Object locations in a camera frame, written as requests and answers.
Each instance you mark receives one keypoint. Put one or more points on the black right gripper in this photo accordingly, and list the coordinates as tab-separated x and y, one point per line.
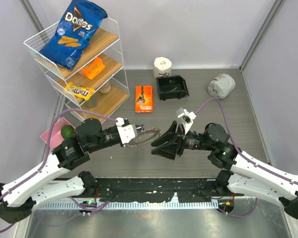
170	147

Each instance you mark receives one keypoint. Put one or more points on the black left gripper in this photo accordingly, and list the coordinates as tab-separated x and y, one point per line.
139	126

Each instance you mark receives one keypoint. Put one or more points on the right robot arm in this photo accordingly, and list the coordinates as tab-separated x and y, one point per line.
240	172

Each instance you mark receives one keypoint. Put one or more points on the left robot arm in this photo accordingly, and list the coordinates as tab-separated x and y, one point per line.
21	197

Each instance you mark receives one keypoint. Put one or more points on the orange razor box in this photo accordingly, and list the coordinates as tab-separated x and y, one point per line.
144	99

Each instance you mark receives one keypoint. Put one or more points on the black plastic storage bin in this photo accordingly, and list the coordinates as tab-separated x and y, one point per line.
183	92

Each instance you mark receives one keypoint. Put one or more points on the white toilet paper roll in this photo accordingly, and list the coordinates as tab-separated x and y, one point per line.
162	67

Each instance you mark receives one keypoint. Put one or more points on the yellow M&M candy bag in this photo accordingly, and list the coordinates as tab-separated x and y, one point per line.
80	91

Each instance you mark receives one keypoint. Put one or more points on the green lime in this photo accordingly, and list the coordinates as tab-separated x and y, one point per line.
67	131

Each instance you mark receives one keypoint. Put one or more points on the orange snack box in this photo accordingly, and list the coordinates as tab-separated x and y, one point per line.
93	68

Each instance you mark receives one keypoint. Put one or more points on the grey wrapped paper bundle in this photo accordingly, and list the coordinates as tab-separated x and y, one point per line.
221	86

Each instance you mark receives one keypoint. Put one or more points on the pink plastic tray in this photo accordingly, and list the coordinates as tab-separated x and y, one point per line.
56	138

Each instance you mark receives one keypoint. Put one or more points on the blue Doritos chip bag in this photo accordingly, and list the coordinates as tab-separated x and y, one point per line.
73	33

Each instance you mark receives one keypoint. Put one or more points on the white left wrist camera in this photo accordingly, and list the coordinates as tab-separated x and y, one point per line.
126	131

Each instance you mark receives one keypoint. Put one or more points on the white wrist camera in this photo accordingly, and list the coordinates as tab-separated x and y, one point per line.
186	118
126	131

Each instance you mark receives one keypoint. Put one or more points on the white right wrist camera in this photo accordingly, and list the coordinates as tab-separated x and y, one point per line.
186	118

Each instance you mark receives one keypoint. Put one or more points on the white wire wooden shelf rack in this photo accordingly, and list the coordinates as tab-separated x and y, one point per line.
106	44

